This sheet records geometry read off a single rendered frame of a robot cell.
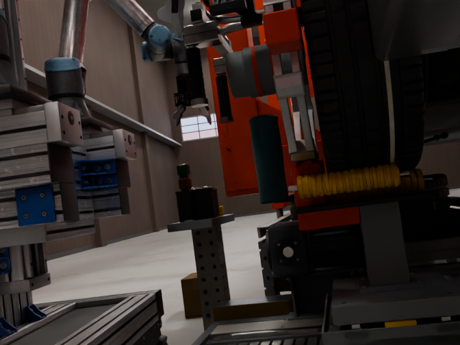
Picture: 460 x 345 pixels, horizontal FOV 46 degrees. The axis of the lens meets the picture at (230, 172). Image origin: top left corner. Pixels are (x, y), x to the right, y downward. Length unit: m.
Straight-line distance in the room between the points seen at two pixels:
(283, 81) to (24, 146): 0.60
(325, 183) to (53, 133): 0.65
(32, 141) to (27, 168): 0.06
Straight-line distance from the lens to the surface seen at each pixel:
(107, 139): 1.77
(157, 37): 1.91
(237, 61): 1.50
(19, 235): 1.46
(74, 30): 2.07
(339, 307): 1.32
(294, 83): 1.25
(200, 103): 1.36
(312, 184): 1.35
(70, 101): 1.84
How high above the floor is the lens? 0.49
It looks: 3 degrees up
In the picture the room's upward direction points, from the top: 8 degrees counter-clockwise
